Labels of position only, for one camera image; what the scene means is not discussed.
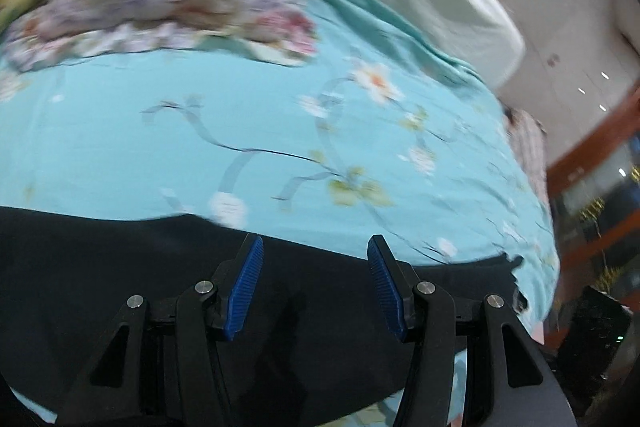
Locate wooden glass cabinet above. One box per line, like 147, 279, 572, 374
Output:
545, 82, 640, 358

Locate black pants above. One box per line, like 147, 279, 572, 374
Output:
0, 206, 526, 427

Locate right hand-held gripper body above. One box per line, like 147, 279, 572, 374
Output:
555, 286, 633, 408

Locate light blue floral bed sheet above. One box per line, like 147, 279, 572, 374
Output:
0, 0, 561, 427

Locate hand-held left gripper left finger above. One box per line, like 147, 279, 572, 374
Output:
56, 232, 265, 427

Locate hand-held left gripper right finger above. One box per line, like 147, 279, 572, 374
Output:
366, 235, 544, 427

